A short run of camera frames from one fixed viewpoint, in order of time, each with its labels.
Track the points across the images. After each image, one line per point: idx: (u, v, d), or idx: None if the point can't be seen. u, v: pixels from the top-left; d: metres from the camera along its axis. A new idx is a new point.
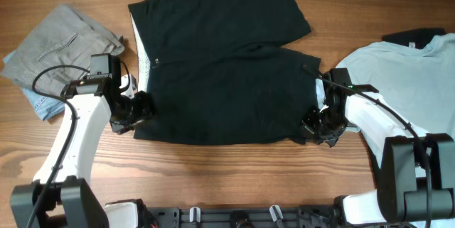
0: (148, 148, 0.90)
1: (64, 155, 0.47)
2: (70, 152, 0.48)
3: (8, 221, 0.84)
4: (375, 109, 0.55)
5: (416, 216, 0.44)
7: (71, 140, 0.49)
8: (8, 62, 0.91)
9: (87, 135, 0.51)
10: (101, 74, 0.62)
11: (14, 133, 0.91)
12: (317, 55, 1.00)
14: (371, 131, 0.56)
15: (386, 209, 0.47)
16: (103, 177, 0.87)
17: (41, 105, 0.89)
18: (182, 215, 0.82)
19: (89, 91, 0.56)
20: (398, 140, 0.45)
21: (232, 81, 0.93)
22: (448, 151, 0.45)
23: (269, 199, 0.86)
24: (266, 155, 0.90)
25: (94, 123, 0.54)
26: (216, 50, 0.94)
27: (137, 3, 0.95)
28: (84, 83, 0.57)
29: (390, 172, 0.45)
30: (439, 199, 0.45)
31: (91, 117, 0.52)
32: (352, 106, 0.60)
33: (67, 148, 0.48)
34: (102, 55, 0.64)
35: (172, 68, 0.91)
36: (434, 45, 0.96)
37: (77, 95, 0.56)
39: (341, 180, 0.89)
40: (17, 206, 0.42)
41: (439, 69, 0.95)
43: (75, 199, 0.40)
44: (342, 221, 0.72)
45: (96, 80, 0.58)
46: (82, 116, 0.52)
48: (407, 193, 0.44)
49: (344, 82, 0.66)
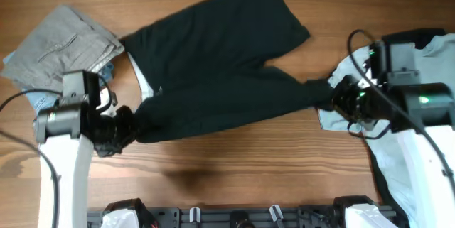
0: (148, 148, 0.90)
1: (59, 217, 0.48)
2: (62, 213, 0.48)
3: (8, 221, 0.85)
4: (446, 185, 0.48)
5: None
7: (60, 202, 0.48)
8: (8, 62, 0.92)
9: (74, 191, 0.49)
10: (76, 96, 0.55)
11: (14, 134, 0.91)
12: (316, 55, 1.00)
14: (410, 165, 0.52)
15: None
16: (104, 177, 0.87)
17: (41, 105, 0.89)
18: (182, 215, 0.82)
19: (65, 118, 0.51)
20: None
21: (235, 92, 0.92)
22: None
23: (269, 199, 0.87)
24: (266, 155, 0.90)
25: (82, 180, 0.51)
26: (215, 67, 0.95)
27: (130, 37, 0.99)
28: (58, 109, 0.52)
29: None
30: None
31: (74, 175, 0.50)
32: (414, 147, 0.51)
33: (58, 208, 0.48)
34: (72, 72, 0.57)
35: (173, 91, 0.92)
36: (434, 45, 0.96)
37: (55, 126, 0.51)
39: (340, 180, 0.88)
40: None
41: (439, 68, 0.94)
43: None
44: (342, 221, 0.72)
45: (72, 103, 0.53)
46: (63, 176, 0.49)
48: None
49: (402, 66, 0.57)
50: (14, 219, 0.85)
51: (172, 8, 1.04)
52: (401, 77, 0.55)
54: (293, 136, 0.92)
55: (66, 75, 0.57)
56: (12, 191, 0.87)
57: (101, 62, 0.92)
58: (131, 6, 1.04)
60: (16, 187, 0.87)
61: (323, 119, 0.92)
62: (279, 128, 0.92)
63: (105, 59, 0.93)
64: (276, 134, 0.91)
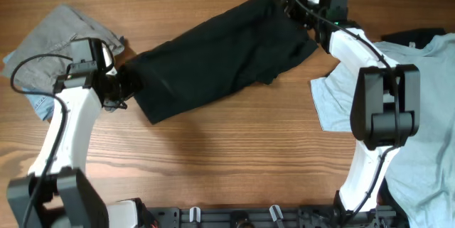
0: (148, 148, 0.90)
1: (57, 148, 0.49)
2: (63, 144, 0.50)
3: (8, 221, 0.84)
4: (357, 42, 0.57)
5: (383, 134, 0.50)
7: (63, 135, 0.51)
8: (8, 62, 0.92)
9: (78, 130, 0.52)
10: (84, 62, 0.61)
11: (14, 134, 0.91)
12: (318, 53, 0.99)
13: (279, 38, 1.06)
14: (355, 64, 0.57)
15: (358, 132, 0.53)
16: (103, 177, 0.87)
17: (41, 105, 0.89)
18: (182, 215, 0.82)
19: (76, 86, 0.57)
20: (370, 70, 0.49)
21: (217, 40, 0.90)
22: (413, 80, 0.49)
23: (269, 199, 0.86)
24: (266, 155, 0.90)
25: (87, 121, 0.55)
26: (217, 71, 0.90)
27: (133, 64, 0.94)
28: (72, 77, 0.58)
29: (361, 95, 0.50)
30: (411, 84, 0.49)
31: (82, 110, 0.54)
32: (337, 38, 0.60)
33: (60, 142, 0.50)
34: (79, 40, 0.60)
35: (166, 84, 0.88)
36: (434, 45, 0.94)
37: (65, 89, 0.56)
39: (341, 180, 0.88)
40: (14, 199, 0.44)
41: (439, 68, 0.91)
43: (68, 188, 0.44)
44: (342, 222, 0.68)
45: (83, 73, 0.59)
46: (72, 110, 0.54)
48: (374, 115, 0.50)
49: (337, 5, 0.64)
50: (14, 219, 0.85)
51: (171, 8, 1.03)
52: (334, 13, 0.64)
54: (293, 136, 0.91)
55: (73, 42, 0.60)
56: None
57: None
58: (131, 6, 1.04)
60: None
61: (323, 120, 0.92)
62: (279, 127, 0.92)
63: None
64: (277, 133, 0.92)
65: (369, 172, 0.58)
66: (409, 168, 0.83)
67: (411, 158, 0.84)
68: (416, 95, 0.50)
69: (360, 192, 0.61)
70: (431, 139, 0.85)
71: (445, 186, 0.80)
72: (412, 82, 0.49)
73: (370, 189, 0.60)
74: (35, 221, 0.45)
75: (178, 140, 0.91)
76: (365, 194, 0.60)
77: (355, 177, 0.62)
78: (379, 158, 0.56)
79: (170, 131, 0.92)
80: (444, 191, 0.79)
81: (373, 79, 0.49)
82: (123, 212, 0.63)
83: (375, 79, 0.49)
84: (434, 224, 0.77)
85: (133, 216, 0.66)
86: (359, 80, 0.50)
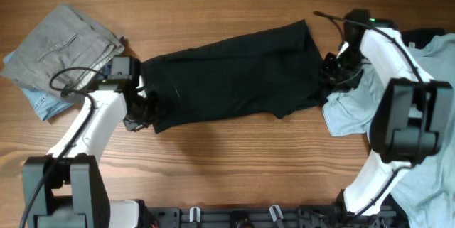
0: (148, 148, 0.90)
1: (78, 137, 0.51)
2: (84, 133, 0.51)
3: (8, 221, 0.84)
4: (392, 47, 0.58)
5: (403, 150, 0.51)
7: (86, 126, 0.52)
8: (8, 62, 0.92)
9: (100, 123, 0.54)
10: (121, 74, 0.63)
11: (14, 134, 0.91)
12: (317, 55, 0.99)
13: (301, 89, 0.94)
14: (383, 68, 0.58)
15: (376, 141, 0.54)
16: (103, 177, 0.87)
17: (41, 105, 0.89)
18: (183, 215, 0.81)
19: (108, 90, 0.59)
20: (400, 82, 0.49)
21: (236, 59, 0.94)
22: (445, 98, 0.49)
23: (269, 199, 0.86)
24: (266, 155, 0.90)
25: (110, 116, 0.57)
26: (222, 89, 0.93)
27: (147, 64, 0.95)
28: (105, 83, 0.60)
29: (387, 107, 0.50)
30: (442, 101, 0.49)
31: (106, 108, 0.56)
32: (370, 38, 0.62)
33: (82, 130, 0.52)
34: (123, 56, 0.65)
35: (178, 94, 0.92)
36: (434, 45, 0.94)
37: (97, 91, 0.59)
39: (341, 180, 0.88)
40: (28, 176, 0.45)
41: (439, 67, 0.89)
43: (82, 173, 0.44)
44: (343, 221, 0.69)
45: (117, 80, 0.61)
46: (99, 107, 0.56)
48: (397, 130, 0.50)
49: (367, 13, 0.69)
50: (14, 219, 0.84)
51: (171, 8, 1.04)
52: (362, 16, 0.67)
54: (293, 136, 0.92)
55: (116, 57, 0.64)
56: (12, 191, 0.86)
57: (100, 62, 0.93)
58: (131, 6, 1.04)
60: (17, 186, 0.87)
61: (327, 123, 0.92)
62: (279, 127, 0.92)
63: (105, 59, 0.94)
64: (277, 133, 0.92)
65: (377, 182, 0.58)
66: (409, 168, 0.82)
67: None
68: (444, 116, 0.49)
69: (364, 199, 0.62)
70: None
71: (445, 187, 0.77)
72: (443, 102, 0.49)
73: (375, 197, 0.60)
74: (41, 201, 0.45)
75: (178, 140, 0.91)
76: (370, 201, 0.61)
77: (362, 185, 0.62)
78: (391, 171, 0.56)
79: (170, 131, 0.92)
80: (444, 191, 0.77)
81: (402, 94, 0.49)
82: (123, 211, 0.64)
83: (404, 92, 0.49)
84: (434, 224, 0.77)
85: (135, 218, 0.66)
86: (389, 89, 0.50)
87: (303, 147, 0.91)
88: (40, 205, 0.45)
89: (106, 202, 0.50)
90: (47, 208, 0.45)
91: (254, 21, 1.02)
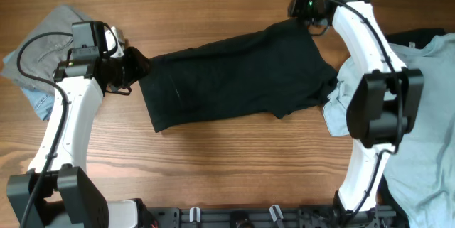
0: (148, 148, 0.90)
1: (57, 144, 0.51)
2: (64, 139, 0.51)
3: (7, 221, 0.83)
4: (364, 30, 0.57)
5: (379, 134, 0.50)
7: (63, 130, 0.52)
8: (8, 62, 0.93)
9: (79, 123, 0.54)
10: (87, 47, 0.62)
11: (14, 134, 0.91)
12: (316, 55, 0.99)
13: (301, 86, 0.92)
14: (355, 48, 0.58)
15: (353, 127, 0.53)
16: (103, 177, 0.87)
17: (42, 105, 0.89)
18: (182, 215, 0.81)
19: (77, 73, 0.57)
20: (373, 77, 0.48)
21: (236, 59, 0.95)
22: (416, 86, 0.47)
23: (269, 199, 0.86)
24: (266, 155, 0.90)
25: (87, 109, 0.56)
26: (226, 88, 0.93)
27: None
28: (72, 65, 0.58)
29: (362, 99, 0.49)
30: (415, 89, 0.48)
31: (82, 104, 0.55)
32: (343, 17, 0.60)
33: (60, 137, 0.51)
34: (81, 24, 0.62)
35: (178, 93, 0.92)
36: (434, 45, 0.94)
37: (67, 79, 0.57)
39: (342, 180, 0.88)
40: (14, 195, 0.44)
41: (439, 68, 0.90)
43: (71, 187, 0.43)
44: (342, 223, 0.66)
45: (86, 60, 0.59)
46: (72, 101, 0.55)
48: (371, 119, 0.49)
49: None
50: (13, 219, 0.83)
51: (171, 8, 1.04)
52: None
54: (293, 136, 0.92)
55: (75, 28, 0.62)
56: None
57: None
58: (131, 6, 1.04)
60: None
61: (328, 123, 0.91)
62: (279, 127, 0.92)
63: None
64: (276, 133, 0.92)
65: (366, 170, 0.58)
66: (409, 169, 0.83)
67: (411, 158, 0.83)
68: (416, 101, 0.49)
69: (358, 192, 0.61)
70: (432, 138, 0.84)
71: (445, 186, 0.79)
72: (415, 89, 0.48)
73: (368, 187, 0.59)
74: (35, 216, 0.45)
75: (178, 140, 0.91)
76: (364, 193, 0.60)
77: (353, 177, 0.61)
78: (376, 156, 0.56)
79: (170, 131, 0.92)
80: (444, 191, 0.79)
81: (375, 87, 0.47)
82: (121, 212, 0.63)
83: (378, 86, 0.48)
84: (434, 224, 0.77)
85: (133, 216, 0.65)
86: (362, 86, 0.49)
87: (299, 146, 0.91)
88: (34, 220, 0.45)
89: (104, 201, 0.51)
90: (43, 222, 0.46)
91: (254, 21, 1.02)
